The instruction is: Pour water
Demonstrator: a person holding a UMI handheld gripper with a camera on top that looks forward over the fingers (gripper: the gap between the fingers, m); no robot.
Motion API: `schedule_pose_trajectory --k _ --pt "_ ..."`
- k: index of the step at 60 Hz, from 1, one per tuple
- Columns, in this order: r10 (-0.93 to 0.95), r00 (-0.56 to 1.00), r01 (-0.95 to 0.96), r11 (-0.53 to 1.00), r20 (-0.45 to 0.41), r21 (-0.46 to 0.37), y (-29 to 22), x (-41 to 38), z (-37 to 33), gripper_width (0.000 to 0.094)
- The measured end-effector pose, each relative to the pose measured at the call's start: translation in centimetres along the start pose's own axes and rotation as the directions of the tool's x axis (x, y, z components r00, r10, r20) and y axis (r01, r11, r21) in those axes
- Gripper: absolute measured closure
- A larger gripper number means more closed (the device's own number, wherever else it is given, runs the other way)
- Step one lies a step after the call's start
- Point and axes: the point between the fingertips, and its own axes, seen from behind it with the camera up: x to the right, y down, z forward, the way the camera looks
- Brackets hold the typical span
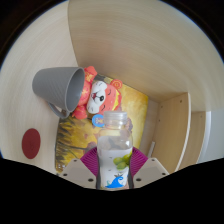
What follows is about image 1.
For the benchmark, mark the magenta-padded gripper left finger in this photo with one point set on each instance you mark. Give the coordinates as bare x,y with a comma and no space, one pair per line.
76,170

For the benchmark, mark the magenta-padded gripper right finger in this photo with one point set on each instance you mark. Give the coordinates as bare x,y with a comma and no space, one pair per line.
151,170

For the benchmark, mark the clear plastic drink bottle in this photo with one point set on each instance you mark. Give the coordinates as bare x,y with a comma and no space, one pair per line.
114,156

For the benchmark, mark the yellow poppy flower painting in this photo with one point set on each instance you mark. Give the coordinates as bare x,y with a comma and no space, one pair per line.
75,136

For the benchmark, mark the light wood shelf unit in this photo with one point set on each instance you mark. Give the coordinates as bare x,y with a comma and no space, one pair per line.
173,133

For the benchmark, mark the flat round red coaster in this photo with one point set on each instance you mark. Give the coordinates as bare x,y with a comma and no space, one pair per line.
31,143

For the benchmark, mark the red and white plush toy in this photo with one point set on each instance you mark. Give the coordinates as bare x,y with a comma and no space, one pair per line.
98,95

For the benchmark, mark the grey ribbed mug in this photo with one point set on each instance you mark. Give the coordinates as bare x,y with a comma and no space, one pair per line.
55,83

